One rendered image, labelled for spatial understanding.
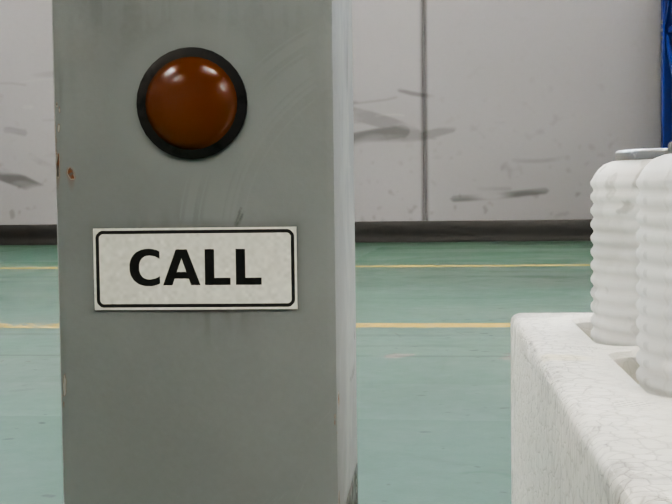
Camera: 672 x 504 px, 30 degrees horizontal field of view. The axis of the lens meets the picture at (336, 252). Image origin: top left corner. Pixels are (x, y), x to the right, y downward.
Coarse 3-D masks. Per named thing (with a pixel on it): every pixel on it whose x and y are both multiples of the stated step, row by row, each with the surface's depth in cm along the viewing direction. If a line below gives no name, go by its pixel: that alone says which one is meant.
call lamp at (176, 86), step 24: (168, 72) 30; (192, 72) 30; (216, 72) 30; (168, 96) 30; (192, 96) 30; (216, 96) 30; (168, 120) 30; (192, 120) 30; (216, 120) 30; (192, 144) 30
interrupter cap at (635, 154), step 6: (624, 150) 51; (630, 150) 51; (636, 150) 50; (642, 150) 50; (648, 150) 50; (654, 150) 49; (660, 150) 49; (666, 150) 49; (618, 156) 52; (624, 156) 51; (630, 156) 50; (636, 156) 50; (642, 156) 50; (648, 156) 50; (654, 156) 49
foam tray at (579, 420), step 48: (528, 336) 51; (576, 336) 50; (528, 384) 49; (576, 384) 38; (624, 384) 38; (528, 432) 49; (576, 432) 33; (624, 432) 31; (528, 480) 50; (576, 480) 33; (624, 480) 26
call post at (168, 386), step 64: (64, 0) 30; (128, 0) 30; (192, 0) 30; (256, 0) 30; (320, 0) 30; (64, 64) 31; (128, 64) 30; (256, 64) 30; (320, 64) 30; (64, 128) 31; (128, 128) 30; (256, 128) 30; (320, 128) 30; (64, 192) 31; (128, 192) 31; (192, 192) 30; (256, 192) 30; (320, 192) 30; (64, 256) 31; (128, 256) 31; (192, 256) 30; (256, 256) 30; (320, 256) 30; (64, 320) 31; (128, 320) 31; (192, 320) 31; (256, 320) 30; (320, 320) 30; (64, 384) 31; (128, 384) 31; (192, 384) 31; (256, 384) 31; (320, 384) 30; (64, 448) 31; (128, 448) 31; (192, 448) 31; (256, 448) 31; (320, 448) 31
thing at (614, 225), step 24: (600, 168) 52; (624, 168) 50; (600, 192) 51; (624, 192) 49; (600, 216) 51; (624, 216) 49; (600, 240) 51; (624, 240) 49; (600, 264) 51; (624, 264) 50; (600, 288) 51; (624, 288) 50; (600, 312) 51; (624, 312) 50; (600, 336) 51; (624, 336) 50
